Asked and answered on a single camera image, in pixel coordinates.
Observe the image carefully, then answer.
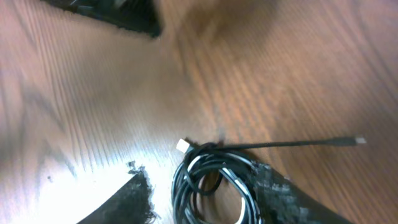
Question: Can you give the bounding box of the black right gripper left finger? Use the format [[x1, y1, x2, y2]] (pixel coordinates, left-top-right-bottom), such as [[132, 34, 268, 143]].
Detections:
[[78, 161, 159, 224]]

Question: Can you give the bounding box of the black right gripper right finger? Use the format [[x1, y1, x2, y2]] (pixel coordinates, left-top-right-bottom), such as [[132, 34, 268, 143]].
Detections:
[[251, 162, 352, 224]]

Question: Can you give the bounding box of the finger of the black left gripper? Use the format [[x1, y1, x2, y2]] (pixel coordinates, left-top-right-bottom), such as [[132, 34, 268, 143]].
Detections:
[[45, 0, 162, 37]]

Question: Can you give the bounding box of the black USB cable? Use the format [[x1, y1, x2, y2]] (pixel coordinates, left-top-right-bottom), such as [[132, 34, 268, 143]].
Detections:
[[170, 136, 368, 224]]

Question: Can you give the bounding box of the white cable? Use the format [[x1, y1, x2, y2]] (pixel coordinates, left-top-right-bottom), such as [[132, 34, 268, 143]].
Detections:
[[175, 139, 259, 224]]

